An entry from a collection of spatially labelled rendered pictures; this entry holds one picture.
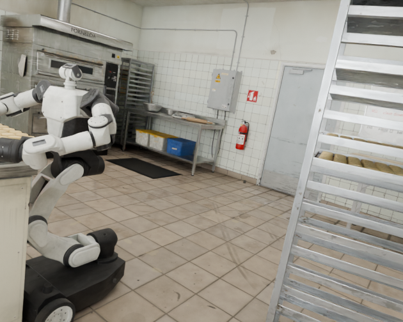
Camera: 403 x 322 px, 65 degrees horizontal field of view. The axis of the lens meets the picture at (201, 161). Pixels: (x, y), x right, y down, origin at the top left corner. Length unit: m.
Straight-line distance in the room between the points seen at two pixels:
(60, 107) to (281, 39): 4.38
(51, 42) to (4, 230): 3.90
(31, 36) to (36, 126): 1.22
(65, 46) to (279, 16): 3.34
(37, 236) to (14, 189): 0.34
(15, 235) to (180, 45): 5.56
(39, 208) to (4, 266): 0.31
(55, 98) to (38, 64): 3.38
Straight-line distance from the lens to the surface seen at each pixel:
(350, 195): 1.28
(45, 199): 1.82
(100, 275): 2.11
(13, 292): 1.82
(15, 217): 1.64
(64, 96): 1.70
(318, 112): 1.22
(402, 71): 1.27
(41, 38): 5.17
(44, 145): 1.29
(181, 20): 6.82
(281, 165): 5.39
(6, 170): 1.56
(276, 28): 5.67
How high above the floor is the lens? 1.30
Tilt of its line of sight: 11 degrees down
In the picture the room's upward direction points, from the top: 10 degrees clockwise
